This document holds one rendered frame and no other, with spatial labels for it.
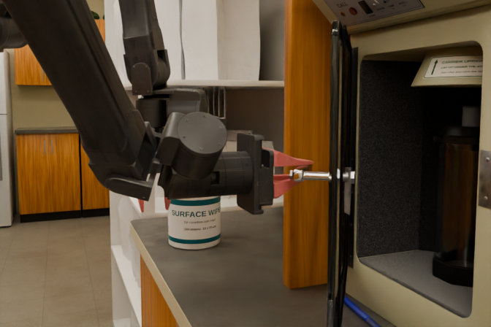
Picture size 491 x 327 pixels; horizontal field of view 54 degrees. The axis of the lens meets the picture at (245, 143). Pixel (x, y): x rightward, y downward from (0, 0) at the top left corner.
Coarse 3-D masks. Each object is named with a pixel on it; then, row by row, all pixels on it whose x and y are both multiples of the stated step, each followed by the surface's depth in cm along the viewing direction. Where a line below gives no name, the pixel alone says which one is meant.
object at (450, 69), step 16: (448, 48) 69; (464, 48) 67; (480, 48) 66; (432, 64) 70; (448, 64) 68; (464, 64) 67; (480, 64) 66; (416, 80) 73; (432, 80) 69; (448, 80) 67; (464, 80) 66; (480, 80) 65
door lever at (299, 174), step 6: (300, 168) 63; (306, 168) 64; (294, 174) 62; (300, 174) 61; (306, 174) 61; (312, 174) 61; (318, 174) 61; (324, 174) 61; (294, 180) 62; (300, 180) 62; (324, 180) 61
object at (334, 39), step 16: (336, 32) 55; (336, 48) 55; (336, 64) 55; (336, 80) 56; (336, 96) 56; (336, 112) 56; (336, 128) 56; (336, 240) 60; (336, 256) 61; (336, 272) 62; (336, 288) 63; (336, 304) 63
